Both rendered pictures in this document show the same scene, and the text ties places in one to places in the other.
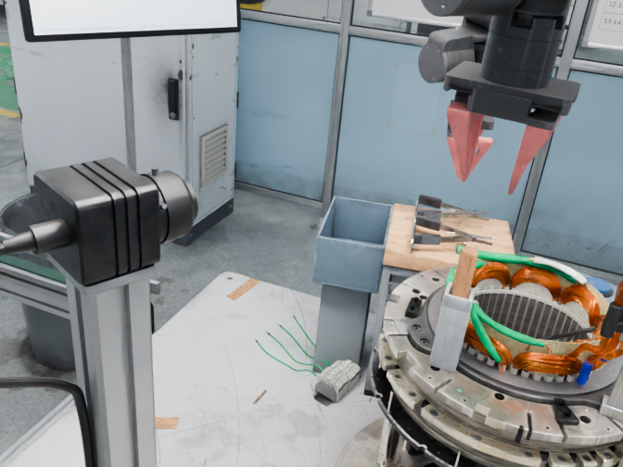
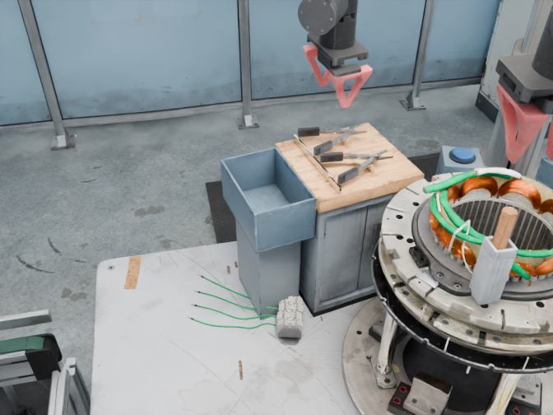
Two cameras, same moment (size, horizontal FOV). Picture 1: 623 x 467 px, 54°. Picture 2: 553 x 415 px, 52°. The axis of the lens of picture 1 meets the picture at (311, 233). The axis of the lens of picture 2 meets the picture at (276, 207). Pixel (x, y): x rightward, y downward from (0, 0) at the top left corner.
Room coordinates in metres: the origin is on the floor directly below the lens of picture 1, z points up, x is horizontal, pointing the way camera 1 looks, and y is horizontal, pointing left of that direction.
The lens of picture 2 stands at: (0.26, 0.32, 1.62)
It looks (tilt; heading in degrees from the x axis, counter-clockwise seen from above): 39 degrees down; 328
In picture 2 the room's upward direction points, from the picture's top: straight up
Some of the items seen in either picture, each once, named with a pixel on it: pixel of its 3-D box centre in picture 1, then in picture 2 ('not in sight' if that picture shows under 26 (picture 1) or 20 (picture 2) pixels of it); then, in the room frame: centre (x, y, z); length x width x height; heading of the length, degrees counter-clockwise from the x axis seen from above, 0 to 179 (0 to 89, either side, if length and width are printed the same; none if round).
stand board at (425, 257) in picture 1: (449, 241); (346, 163); (0.90, -0.23, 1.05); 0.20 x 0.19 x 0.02; 81
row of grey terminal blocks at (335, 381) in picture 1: (337, 378); (290, 316); (0.84, -0.07, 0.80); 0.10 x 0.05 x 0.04; 144
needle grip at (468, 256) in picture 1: (464, 276); (503, 230); (0.53, -0.15, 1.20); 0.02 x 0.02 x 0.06
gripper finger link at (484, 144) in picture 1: (466, 147); (343, 78); (0.93, -0.23, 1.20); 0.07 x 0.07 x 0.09; 81
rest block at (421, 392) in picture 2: not in sight; (427, 397); (0.56, -0.14, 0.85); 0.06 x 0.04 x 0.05; 24
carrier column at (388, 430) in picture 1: (394, 413); (390, 332); (0.65, -0.14, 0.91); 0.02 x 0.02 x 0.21
